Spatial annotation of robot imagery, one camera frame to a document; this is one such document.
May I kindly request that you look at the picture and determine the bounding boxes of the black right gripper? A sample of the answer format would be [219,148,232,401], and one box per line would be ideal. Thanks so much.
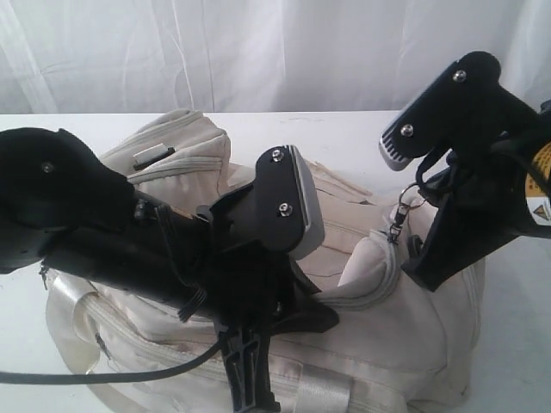
[401,133,538,293]

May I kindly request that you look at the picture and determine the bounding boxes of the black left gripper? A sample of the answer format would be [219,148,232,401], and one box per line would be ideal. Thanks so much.
[180,231,339,413]

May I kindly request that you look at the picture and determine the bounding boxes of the white fabric duffel bag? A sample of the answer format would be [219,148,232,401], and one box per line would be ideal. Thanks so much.
[46,109,486,412]

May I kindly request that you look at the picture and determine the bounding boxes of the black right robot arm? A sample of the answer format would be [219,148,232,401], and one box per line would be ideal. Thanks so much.
[401,102,550,292]

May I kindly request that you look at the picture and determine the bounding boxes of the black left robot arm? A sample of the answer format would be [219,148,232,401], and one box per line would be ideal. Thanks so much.
[1,128,339,412]

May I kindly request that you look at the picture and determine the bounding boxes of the white backdrop curtain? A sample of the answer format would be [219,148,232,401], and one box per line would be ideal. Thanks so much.
[1,1,550,114]

